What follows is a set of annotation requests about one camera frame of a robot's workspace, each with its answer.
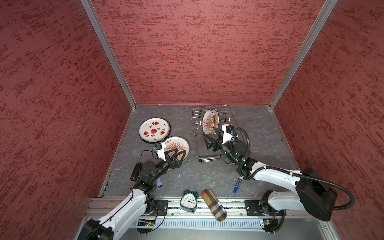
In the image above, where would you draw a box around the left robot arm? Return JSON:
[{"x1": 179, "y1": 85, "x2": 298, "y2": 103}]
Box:
[{"x1": 78, "y1": 148, "x2": 187, "y2": 240}]

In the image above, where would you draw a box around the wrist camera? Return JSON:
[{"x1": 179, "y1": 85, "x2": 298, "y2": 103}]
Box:
[
  {"x1": 153, "y1": 142, "x2": 166, "y2": 161},
  {"x1": 222, "y1": 124, "x2": 234, "y2": 144}
]

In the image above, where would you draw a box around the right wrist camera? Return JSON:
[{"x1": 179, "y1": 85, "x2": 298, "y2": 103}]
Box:
[{"x1": 222, "y1": 124, "x2": 234, "y2": 144}]

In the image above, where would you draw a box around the plaid cylindrical case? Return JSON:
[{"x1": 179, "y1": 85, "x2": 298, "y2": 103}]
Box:
[{"x1": 202, "y1": 189, "x2": 227, "y2": 222}]

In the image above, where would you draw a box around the teal alarm clock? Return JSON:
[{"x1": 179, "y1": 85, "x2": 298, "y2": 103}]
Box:
[{"x1": 180, "y1": 187, "x2": 199, "y2": 213}]

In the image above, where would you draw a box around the blue marker pen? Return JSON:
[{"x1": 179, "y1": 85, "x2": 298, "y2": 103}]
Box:
[{"x1": 233, "y1": 178, "x2": 243, "y2": 194}]

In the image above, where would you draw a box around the wire dish rack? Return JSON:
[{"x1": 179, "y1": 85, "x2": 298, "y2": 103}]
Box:
[{"x1": 190, "y1": 105, "x2": 238, "y2": 163}]

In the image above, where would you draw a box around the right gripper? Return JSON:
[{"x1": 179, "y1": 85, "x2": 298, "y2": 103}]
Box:
[{"x1": 203, "y1": 127, "x2": 239, "y2": 165}]

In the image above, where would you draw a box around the dark striped rim plate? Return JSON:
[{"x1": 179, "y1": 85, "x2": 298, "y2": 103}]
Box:
[{"x1": 138, "y1": 117, "x2": 172, "y2": 144}]

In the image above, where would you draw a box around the black rectangular block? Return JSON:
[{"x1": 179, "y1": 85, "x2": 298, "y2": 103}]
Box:
[{"x1": 130, "y1": 162, "x2": 143, "y2": 182}]

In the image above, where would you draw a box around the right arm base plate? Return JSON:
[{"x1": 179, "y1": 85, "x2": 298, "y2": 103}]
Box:
[{"x1": 245, "y1": 200, "x2": 286, "y2": 217}]

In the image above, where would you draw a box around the watermelon pattern plate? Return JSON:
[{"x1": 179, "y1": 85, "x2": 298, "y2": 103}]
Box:
[{"x1": 138, "y1": 117, "x2": 171, "y2": 142}]

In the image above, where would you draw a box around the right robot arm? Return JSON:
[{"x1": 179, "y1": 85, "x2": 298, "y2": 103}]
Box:
[{"x1": 203, "y1": 125, "x2": 356, "y2": 222}]

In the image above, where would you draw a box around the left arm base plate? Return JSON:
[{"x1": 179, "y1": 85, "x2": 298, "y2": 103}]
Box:
[{"x1": 144, "y1": 199, "x2": 169, "y2": 217}]

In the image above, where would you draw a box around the white plate red text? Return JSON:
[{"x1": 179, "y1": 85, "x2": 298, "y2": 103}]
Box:
[{"x1": 158, "y1": 136, "x2": 191, "y2": 165}]

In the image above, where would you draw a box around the small light blue object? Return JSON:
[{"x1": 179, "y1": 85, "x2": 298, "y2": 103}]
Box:
[{"x1": 156, "y1": 178, "x2": 163, "y2": 189}]

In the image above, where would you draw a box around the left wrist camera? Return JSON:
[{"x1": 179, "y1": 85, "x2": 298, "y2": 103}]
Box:
[{"x1": 153, "y1": 142, "x2": 166, "y2": 161}]

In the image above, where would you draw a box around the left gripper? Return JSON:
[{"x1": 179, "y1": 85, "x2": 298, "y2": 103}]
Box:
[{"x1": 151, "y1": 147, "x2": 186, "y2": 183}]

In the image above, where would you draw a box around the small sunburst plate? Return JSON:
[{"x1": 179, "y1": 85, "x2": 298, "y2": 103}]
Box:
[{"x1": 202, "y1": 110, "x2": 215, "y2": 135}]

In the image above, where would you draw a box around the brown patterned plate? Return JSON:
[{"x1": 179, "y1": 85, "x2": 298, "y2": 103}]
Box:
[{"x1": 161, "y1": 136, "x2": 190, "y2": 163}]

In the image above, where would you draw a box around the aluminium front rail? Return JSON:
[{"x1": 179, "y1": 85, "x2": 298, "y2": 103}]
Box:
[{"x1": 85, "y1": 197, "x2": 328, "y2": 219}]

